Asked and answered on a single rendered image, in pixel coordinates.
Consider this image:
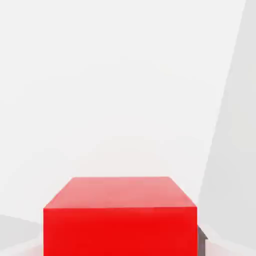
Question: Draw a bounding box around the small red cube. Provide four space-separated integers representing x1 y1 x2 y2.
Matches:
42 176 198 256

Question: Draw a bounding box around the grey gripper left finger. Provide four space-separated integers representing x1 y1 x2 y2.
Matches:
3 235 44 256

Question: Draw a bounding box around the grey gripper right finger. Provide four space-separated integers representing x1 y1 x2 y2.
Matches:
197 225 248 256

